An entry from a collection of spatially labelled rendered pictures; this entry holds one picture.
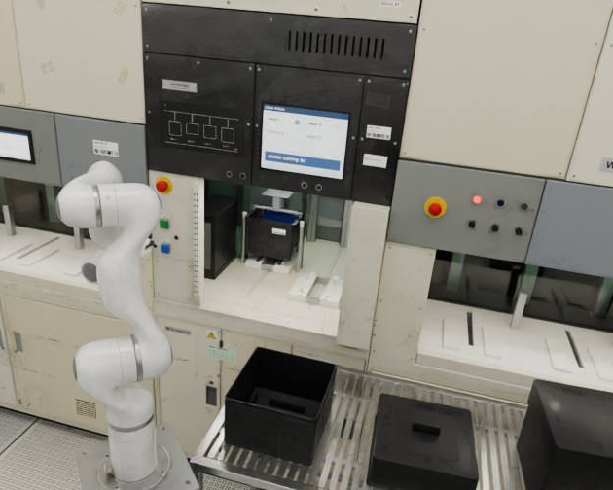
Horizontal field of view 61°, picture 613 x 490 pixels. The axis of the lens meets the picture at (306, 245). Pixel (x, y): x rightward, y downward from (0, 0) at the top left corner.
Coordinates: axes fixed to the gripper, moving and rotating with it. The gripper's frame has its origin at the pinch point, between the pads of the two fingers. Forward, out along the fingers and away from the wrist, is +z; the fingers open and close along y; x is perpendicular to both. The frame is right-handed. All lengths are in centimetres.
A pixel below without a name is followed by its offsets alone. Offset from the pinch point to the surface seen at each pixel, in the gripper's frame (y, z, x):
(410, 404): 99, -16, -34
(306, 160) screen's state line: 52, 12, 31
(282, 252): 35, 54, -22
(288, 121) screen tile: 46, 12, 44
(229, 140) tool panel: 25.3, 12.4, 34.8
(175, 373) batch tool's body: 3, 13, -67
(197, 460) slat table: 42, -48, -44
